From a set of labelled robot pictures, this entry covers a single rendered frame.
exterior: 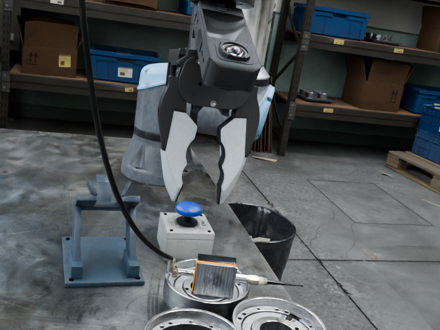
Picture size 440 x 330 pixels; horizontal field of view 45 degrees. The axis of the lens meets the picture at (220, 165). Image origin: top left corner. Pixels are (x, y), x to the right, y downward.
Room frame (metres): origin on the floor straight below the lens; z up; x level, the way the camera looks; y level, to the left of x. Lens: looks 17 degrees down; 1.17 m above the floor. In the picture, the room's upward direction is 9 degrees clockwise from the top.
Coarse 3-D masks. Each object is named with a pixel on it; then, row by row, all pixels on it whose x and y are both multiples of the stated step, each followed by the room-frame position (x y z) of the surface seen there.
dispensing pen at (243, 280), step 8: (200, 256) 0.57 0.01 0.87; (208, 256) 0.58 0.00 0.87; (216, 256) 0.58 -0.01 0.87; (168, 264) 0.56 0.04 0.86; (232, 264) 0.57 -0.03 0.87; (168, 272) 0.56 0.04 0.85; (176, 272) 0.56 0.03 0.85; (184, 272) 0.56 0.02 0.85; (192, 272) 0.57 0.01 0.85; (240, 280) 0.57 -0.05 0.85; (248, 280) 0.57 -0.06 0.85; (256, 280) 0.57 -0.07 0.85; (264, 280) 0.57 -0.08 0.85; (272, 280) 0.58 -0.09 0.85
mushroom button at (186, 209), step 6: (180, 204) 0.72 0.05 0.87; (186, 204) 0.72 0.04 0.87; (192, 204) 0.72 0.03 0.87; (198, 204) 0.73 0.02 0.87; (180, 210) 0.71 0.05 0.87; (186, 210) 0.71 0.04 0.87; (192, 210) 0.71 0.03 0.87; (198, 210) 0.71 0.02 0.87; (186, 216) 0.70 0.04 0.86; (192, 216) 0.71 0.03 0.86
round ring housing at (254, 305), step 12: (252, 300) 0.55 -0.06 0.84; (264, 300) 0.56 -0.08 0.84; (276, 300) 0.56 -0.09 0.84; (288, 300) 0.56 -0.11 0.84; (240, 312) 0.53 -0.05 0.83; (252, 312) 0.54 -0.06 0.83; (276, 312) 0.55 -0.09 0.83; (300, 312) 0.55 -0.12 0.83; (312, 312) 0.54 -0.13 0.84; (240, 324) 0.51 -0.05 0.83; (252, 324) 0.52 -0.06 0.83; (264, 324) 0.52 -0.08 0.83; (276, 324) 0.53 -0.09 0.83; (288, 324) 0.53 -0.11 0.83; (312, 324) 0.53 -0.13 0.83
